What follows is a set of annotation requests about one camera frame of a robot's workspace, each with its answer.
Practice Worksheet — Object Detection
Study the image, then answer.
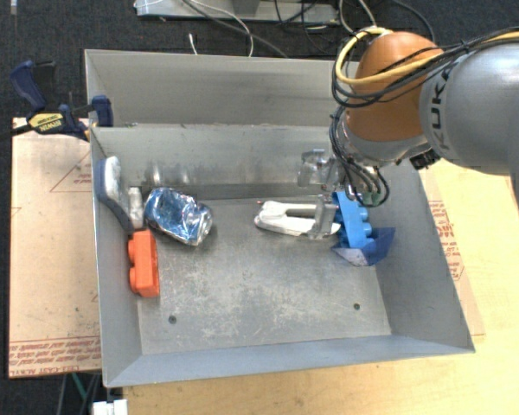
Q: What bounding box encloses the grey and blue handled tool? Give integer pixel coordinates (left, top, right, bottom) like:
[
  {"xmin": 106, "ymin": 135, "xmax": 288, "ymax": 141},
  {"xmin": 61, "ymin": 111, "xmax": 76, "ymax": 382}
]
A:
[{"xmin": 95, "ymin": 155, "xmax": 136, "ymax": 236}]

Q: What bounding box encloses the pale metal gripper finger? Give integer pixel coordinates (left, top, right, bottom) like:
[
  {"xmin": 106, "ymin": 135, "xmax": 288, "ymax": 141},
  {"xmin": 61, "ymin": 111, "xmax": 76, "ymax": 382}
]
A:
[
  {"xmin": 307, "ymin": 194, "xmax": 340, "ymax": 240},
  {"xmin": 297, "ymin": 149, "xmax": 340, "ymax": 188}
]

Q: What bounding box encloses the grey metal bin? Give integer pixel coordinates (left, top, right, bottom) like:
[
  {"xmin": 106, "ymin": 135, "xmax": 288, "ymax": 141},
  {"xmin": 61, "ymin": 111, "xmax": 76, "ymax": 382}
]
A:
[{"xmin": 84, "ymin": 48, "xmax": 476, "ymax": 389}]

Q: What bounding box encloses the orange toy brick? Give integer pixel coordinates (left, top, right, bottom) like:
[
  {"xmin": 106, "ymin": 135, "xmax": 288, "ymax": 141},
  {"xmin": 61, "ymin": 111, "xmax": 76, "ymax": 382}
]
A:
[{"xmin": 126, "ymin": 228, "xmax": 162, "ymax": 299}]

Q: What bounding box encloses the brown cardboard board, red print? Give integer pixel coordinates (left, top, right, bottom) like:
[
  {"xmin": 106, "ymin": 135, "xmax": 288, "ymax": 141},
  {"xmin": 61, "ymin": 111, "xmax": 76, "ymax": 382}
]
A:
[{"xmin": 8, "ymin": 117, "xmax": 488, "ymax": 380}]

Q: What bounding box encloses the dark blue triangular box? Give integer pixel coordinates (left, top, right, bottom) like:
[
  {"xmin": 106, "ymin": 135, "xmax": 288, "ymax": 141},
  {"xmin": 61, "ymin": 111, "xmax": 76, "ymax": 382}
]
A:
[{"xmin": 330, "ymin": 227, "xmax": 397, "ymax": 268}]

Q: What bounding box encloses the blue toy brick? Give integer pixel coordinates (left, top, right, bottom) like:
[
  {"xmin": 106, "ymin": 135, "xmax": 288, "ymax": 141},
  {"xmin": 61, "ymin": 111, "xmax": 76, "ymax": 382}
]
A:
[{"xmin": 331, "ymin": 191, "xmax": 375, "ymax": 250}]

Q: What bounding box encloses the crumpled blue and silver foil bag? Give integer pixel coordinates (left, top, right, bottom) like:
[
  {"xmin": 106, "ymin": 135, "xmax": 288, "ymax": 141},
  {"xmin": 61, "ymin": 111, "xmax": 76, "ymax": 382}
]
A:
[{"xmin": 143, "ymin": 186, "xmax": 215, "ymax": 247}]

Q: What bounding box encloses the white plastic clip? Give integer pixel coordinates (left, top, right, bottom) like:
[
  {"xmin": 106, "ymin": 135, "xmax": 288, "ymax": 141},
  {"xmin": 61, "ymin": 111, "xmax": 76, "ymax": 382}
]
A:
[{"xmin": 253, "ymin": 200, "xmax": 343, "ymax": 239}]

